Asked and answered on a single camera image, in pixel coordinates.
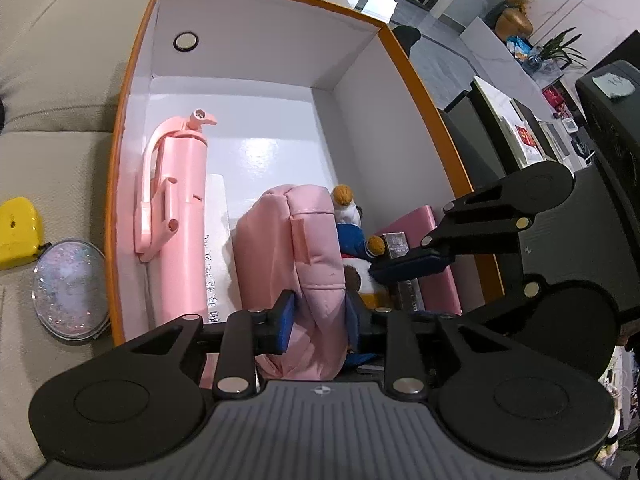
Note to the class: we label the silver rectangular bar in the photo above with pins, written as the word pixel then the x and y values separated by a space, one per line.
pixel 396 246

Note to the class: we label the pink water bottle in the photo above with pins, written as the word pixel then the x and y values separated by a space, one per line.
pixel 185 210

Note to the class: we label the pink flat case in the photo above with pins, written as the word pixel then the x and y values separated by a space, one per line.
pixel 442 297

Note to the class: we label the green potted plant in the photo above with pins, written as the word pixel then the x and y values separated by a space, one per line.
pixel 560 45

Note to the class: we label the golden vase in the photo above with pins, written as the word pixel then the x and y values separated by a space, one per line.
pixel 514 22

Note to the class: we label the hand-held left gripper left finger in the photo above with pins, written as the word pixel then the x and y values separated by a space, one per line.
pixel 282 322

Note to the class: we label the white low cabinet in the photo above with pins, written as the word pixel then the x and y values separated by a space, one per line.
pixel 490 55

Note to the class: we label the beige sofa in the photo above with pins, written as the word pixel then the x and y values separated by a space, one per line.
pixel 50 110

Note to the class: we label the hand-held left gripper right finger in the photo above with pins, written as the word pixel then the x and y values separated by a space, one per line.
pixel 356 325

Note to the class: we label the pink pouch bag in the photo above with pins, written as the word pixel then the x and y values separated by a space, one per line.
pixel 295 255

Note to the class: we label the round glitter compact mirror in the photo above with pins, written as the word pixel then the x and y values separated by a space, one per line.
pixel 67 290

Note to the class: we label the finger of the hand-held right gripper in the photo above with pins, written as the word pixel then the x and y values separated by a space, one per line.
pixel 505 305
pixel 410 266

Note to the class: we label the yellow tape measure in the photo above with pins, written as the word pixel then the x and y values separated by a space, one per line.
pixel 17 232

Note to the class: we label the black round chair back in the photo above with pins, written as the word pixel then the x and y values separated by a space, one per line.
pixel 407 37

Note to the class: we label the brown plush toy white outfit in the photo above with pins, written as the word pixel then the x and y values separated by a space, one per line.
pixel 352 242

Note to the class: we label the orange storage box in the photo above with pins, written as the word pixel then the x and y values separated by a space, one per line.
pixel 280 75

